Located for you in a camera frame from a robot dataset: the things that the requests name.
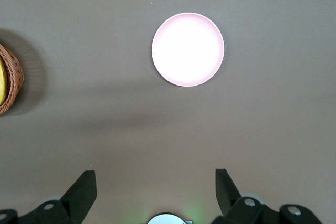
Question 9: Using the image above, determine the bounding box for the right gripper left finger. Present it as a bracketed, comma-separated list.
[0, 170, 97, 224]

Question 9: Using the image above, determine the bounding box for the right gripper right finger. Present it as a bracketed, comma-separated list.
[211, 168, 322, 224]

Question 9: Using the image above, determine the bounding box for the yellow banana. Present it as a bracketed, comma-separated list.
[0, 58, 8, 105]

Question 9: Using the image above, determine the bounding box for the brown table cloth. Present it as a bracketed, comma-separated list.
[0, 0, 336, 224]

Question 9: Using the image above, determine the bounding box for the brown wicker basket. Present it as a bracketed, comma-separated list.
[0, 43, 25, 116]

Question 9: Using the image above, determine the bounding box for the pink round plate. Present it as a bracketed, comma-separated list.
[151, 12, 225, 88]

